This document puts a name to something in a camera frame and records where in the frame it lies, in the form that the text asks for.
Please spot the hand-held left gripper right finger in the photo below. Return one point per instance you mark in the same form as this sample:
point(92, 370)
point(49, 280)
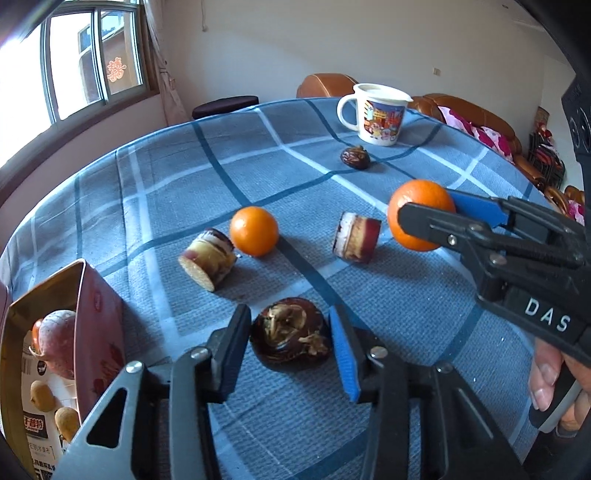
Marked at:
point(344, 360)

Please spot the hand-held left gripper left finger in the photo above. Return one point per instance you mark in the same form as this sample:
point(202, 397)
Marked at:
point(235, 350)

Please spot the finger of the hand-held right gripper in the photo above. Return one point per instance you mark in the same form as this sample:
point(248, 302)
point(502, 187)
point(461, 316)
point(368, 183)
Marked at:
point(475, 206)
point(429, 224)

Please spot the orange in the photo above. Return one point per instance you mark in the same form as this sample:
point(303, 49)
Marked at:
point(254, 230)
point(418, 194)

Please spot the dark mangosteen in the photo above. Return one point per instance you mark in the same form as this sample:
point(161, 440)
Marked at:
point(291, 339)

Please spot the cake slice piece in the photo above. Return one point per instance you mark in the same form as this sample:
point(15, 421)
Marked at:
point(356, 236)

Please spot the dark brown date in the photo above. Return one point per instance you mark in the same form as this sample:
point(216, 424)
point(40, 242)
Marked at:
point(355, 158)

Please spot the pink metal tin box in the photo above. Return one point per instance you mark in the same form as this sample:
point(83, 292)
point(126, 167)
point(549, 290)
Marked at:
point(99, 332)

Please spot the purple passion fruit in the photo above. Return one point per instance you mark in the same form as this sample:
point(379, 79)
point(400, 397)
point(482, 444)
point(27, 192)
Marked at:
point(57, 344)

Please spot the small yellow fruit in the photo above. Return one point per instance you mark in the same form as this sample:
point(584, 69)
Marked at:
point(67, 422)
point(40, 397)

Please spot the small orange kumquat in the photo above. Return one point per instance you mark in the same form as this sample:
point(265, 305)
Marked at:
point(36, 337)

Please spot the person's right hand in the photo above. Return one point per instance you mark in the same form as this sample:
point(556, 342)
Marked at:
point(545, 374)

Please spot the brown leather sofa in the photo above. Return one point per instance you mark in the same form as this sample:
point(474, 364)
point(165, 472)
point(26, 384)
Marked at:
point(526, 166)

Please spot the pink floral pillow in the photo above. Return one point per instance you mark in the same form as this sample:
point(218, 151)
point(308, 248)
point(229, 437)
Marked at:
point(480, 134)
point(576, 210)

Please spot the brown leather armchair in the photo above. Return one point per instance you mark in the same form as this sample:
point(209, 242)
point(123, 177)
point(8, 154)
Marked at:
point(323, 85)
point(556, 196)

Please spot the dark rack with red items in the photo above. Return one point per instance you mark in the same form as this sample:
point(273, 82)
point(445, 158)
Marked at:
point(547, 147)

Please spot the white printed mug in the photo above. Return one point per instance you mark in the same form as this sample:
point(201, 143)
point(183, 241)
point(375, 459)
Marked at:
point(381, 120)

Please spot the printed paper leaflet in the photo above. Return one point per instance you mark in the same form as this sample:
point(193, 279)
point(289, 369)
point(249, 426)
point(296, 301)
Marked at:
point(46, 457)

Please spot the dark round stool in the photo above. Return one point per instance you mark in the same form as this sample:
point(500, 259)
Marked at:
point(224, 107)

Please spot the pink curtain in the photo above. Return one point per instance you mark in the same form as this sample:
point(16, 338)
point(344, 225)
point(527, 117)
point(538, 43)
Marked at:
point(168, 83)

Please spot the red paper window decoration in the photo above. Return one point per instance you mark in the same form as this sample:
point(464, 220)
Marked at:
point(115, 70)

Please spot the sliding glass window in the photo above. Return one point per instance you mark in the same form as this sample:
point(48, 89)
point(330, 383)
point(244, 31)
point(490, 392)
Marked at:
point(69, 60)

